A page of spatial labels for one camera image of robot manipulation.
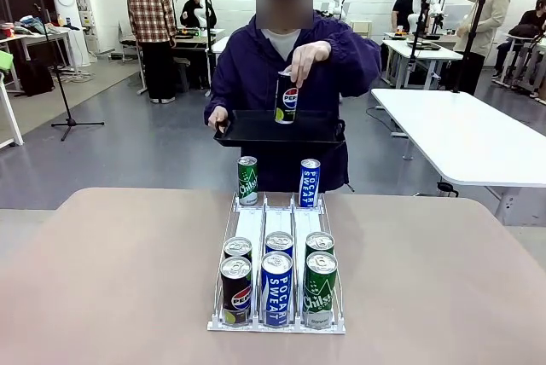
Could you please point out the person's right hand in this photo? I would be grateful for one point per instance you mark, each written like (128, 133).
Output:
(217, 118)

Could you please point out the person's left hand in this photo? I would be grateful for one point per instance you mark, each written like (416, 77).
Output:
(311, 56)

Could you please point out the black plastic tray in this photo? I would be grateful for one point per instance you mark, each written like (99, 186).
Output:
(256, 128)

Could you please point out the black Pepsi can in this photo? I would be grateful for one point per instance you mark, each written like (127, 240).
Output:
(286, 102)
(237, 247)
(236, 292)

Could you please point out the person's left forearm purple sleeve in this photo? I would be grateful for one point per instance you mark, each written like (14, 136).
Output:
(354, 66)

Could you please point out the person's right forearm purple sleeve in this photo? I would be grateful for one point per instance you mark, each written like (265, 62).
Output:
(215, 100)

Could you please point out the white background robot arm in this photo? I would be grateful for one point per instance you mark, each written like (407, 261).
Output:
(339, 0)

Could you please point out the person in purple jacket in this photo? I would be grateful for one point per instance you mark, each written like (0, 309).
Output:
(251, 66)

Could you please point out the person in black shirt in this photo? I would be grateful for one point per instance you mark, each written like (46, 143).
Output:
(405, 7)

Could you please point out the seated person in black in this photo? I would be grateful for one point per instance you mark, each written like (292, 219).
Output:
(198, 11)

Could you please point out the person in plaid shirt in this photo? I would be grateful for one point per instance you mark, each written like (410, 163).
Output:
(149, 11)

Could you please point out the person in beige jacket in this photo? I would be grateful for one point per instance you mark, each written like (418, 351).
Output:
(486, 11)

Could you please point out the seated person in dark clothes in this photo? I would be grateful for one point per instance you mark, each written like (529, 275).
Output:
(531, 24)

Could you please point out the beige drawer cabinet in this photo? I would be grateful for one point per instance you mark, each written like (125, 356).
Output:
(361, 28)

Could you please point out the green Chilsung can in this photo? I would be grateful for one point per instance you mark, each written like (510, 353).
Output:
(320, 242)
(248, 181)
(321, 292)

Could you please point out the white can dispenser rack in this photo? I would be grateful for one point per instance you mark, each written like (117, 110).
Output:
(249, 224)

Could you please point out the blue Pocari Sweat can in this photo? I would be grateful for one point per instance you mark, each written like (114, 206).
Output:
(310, 183)
(276, 292)
(279, 243)

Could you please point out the white background work table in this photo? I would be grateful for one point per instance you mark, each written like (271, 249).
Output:
(426, 49)

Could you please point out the black tripod microphone stand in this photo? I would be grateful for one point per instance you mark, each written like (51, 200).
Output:
(70, 123)

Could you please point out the tall black tripod pole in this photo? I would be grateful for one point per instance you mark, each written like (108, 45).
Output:
(471, 41)

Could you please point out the large white table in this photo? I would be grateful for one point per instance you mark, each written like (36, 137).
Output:
(460, 134)

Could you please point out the black bag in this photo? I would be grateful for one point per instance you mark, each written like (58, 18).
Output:
(36, 77)

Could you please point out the black object under table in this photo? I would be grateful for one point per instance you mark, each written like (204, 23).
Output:
(448, 189)

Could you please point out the white table with clothes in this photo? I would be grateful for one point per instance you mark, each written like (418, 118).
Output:
(38, 34)

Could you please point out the white table leg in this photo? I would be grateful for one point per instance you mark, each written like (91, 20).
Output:
(10, 113)

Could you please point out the black camera stand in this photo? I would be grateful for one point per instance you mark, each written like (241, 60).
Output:
(420, 32)

